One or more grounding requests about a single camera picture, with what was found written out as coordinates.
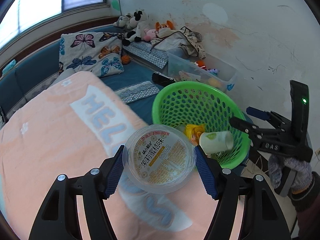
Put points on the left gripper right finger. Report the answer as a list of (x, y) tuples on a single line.
[(262, 216)]

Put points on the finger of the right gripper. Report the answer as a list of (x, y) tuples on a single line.
[(262, 115), (245, 126)]

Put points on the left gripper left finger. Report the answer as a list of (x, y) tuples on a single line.
[(58, 217)]

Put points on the white paper cup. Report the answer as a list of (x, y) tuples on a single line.
[(215, 142)]

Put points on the yellow snack wrapper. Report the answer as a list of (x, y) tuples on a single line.
[(193, 132)]

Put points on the dark red sleeve forearm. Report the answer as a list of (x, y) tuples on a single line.
[(306, 205)]

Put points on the grey gloved right hand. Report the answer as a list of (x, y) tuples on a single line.
[(289, 175)]

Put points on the green plastic basket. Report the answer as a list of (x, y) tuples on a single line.
[(189, 102)]

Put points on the clear plastic storage box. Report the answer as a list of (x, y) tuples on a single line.
[(210, 70)]

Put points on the crumpled beige cloth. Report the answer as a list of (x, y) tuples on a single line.
[(189, 41)]

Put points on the black remote control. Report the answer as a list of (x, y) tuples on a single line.
[(161, 79)]

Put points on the pink hello towel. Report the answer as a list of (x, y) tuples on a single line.
[(32, 159)]

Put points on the blue white patterned cloth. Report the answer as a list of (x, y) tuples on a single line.
[(137, 92)]

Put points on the orange fox plush toy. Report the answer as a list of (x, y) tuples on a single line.
[(165, 27)]

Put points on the pink plush toy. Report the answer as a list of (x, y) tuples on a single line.
[(150, 34)]

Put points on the small orange ball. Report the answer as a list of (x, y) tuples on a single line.
[(125, 59)]

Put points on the blue sofa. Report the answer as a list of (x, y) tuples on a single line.
[(91, 98)]

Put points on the cow plush toy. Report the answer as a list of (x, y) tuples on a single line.
[(134, 29)]

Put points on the grey plush toy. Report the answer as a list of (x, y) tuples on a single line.
[(122, 20)]

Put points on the butterfly print pillow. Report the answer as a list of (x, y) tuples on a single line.
[(95, 52)]

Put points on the window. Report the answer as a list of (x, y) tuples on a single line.
[(24, 14)]

